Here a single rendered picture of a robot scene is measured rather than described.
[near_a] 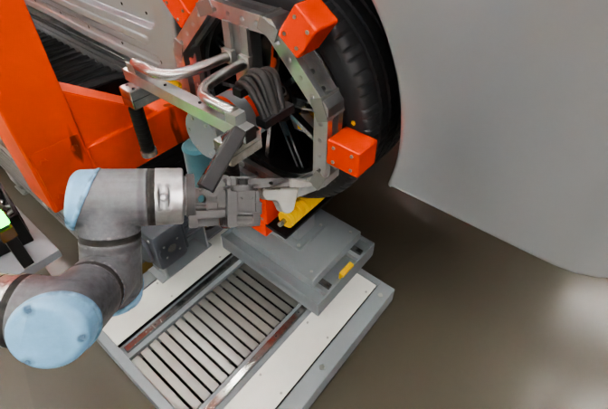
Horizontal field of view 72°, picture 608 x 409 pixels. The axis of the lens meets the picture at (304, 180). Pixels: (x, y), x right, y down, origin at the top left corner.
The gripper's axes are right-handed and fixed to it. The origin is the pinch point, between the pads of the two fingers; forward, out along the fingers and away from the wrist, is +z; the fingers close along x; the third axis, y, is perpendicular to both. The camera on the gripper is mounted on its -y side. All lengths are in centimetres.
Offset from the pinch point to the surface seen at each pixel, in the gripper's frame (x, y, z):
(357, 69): -13.4, -24.1, 16.9
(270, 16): -16.2, -34.7, -1.8
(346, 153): -16.3, -6.0, 15.1
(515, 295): -64, 47, 107
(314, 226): -84, 18, 30
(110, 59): -206, -75, -56
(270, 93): -13.1, -17.8, -2.6
